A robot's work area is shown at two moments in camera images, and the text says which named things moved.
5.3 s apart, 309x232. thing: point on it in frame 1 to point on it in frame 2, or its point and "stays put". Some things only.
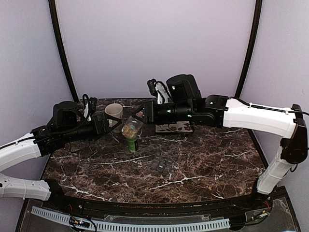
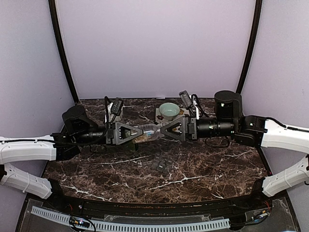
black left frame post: [52, 10] stays put
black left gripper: [104, 124] to [113, 133]
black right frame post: [246, 65] stays put
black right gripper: [150, 115] to [189, 128]
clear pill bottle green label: [130, 131] to [150, 131]
